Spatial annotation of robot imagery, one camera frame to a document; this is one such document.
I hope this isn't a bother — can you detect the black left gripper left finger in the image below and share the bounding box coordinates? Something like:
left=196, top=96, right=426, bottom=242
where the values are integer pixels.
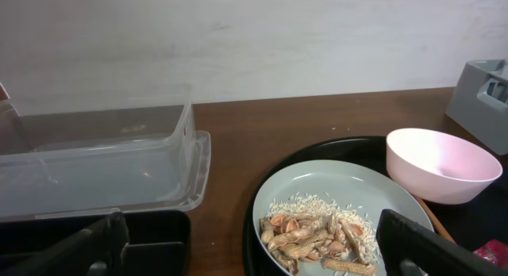
left=1, top=213, right=129, bottom=276

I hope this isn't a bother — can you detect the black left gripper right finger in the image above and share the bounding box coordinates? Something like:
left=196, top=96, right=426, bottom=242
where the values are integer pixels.
left=376, top=209, right=507, bottom=276

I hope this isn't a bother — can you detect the wooden chopstick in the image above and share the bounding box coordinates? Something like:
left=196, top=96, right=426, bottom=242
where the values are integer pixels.
left=415, top=197, right=455, bottom=243

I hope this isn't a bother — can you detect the pink bowl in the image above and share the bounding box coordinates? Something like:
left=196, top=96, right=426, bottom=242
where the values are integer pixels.
left=386, top=128, right=503, bottom=205

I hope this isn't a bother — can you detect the red snack wrapper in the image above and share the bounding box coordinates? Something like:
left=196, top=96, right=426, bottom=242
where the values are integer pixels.
left=473, top=240, right=508, bottom=269

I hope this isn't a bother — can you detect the grey plate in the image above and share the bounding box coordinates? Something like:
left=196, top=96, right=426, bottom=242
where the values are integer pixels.
left=251, top=160, right=433, bottom=275

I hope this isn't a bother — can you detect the peanut shells and rice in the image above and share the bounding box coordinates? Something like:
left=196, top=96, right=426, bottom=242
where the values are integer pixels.
left=255, top=194, right=382, bottom=276

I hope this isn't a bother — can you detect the grey dishwasher rack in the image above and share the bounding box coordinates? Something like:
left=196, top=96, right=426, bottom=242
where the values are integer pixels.
left=445, top=59, right=507, bottom=155

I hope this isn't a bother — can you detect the black rectangular tray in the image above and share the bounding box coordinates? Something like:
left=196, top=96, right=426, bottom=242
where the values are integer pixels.
left=1, top=210, right=191, bottom=276

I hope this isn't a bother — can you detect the clear plastic bin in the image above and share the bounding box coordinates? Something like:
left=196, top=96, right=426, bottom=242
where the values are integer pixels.
left=1, top=85, right=211, bottom=221

